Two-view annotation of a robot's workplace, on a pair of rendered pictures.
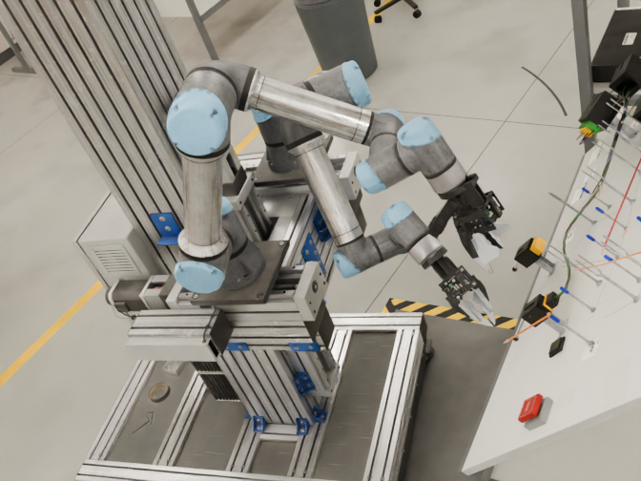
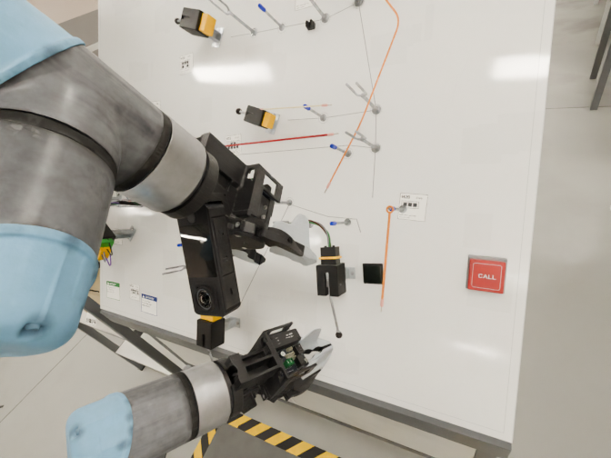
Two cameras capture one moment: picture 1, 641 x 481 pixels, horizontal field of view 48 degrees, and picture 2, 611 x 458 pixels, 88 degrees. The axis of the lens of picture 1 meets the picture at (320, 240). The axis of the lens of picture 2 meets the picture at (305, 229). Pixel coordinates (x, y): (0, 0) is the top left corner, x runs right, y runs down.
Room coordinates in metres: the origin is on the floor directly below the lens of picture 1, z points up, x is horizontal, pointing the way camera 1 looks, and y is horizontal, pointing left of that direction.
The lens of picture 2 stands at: (1.10, -0.01, 1.56)
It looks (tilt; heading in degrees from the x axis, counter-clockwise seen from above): 40 degrees down; 265
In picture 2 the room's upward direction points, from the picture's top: 22 degrees counter-clockwise
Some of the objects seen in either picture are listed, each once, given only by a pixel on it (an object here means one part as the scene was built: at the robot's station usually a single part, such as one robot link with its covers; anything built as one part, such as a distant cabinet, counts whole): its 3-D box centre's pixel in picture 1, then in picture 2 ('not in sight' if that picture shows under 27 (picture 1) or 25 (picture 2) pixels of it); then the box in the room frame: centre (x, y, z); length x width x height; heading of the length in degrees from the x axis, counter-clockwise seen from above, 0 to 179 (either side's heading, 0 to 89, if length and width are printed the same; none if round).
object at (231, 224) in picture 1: (214, 225); not in sight; (1.52, 0.23, 1.33); 0.13 x 0.12 x 0.14; 159
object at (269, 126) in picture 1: (275, 113); not in sight; (1.96, -0.02, 1.33); 0.13 x 0.12 x 0.14; 95
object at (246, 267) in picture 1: (232, 256); not in sight; (1.53, 0.23, 1.21); 0.15 x 0.15 x 0.10
